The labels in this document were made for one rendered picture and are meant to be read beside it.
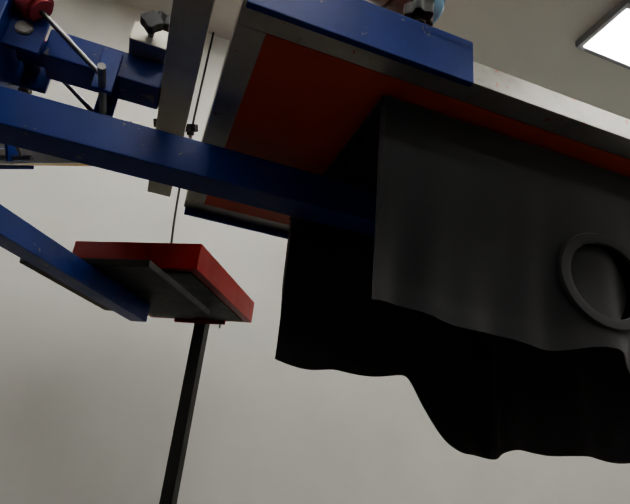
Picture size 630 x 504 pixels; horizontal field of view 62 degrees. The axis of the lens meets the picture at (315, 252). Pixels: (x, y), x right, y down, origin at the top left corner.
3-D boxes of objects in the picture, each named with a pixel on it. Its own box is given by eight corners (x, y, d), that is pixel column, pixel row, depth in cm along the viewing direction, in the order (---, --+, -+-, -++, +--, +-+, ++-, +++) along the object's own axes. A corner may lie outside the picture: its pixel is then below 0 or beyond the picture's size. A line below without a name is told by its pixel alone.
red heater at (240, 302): (150, 320, 230) (156, 294, 234) (251, 326, 221) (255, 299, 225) (66, 269, 175) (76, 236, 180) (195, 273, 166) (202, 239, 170)
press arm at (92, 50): (157, 110, 88) (163, 86, 90) (159, 89, 83) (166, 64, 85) (45, 78, 83) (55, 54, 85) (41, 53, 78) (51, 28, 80)
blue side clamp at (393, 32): (452, 106, 72) (452, 66, 75) (474, 83, 68) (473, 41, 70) (237, 32, 64) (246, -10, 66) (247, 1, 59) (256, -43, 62)
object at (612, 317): (626, 413, 79) (600, 201, 93) (681, 409, 71) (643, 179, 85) (342, 364, 66) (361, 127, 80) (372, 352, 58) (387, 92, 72)
